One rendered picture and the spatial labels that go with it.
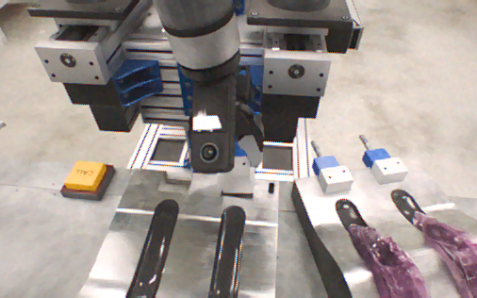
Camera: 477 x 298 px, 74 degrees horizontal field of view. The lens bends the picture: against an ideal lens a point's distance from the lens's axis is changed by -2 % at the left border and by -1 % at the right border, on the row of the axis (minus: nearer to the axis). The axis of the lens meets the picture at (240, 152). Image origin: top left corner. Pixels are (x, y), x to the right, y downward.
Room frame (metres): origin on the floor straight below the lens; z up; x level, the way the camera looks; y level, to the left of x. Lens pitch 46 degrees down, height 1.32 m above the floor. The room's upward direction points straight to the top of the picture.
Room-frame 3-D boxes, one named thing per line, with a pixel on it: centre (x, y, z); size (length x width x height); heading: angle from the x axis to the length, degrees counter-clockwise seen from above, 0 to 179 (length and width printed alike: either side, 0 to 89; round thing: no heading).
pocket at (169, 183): (0.35, 0.11, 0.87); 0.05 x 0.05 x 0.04; 84
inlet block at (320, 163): (0.42, -0.16, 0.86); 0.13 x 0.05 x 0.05; 11
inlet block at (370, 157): (0.44, -0.27, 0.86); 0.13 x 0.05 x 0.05; 11
